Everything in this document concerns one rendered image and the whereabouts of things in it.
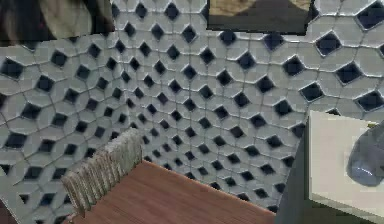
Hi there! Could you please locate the white cabinet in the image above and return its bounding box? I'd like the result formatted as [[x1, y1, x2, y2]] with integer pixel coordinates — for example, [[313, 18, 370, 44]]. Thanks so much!
[[275, 110, 384, 224]]

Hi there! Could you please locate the framed beige wall picture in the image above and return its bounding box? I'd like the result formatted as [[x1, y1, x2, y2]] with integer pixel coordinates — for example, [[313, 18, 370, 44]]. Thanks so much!
[[206, 0, 316, 36]]

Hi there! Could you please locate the dark framed wall picture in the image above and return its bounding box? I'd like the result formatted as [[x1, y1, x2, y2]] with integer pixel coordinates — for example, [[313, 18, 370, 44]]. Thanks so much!
[[0, 0, 116, 48]]

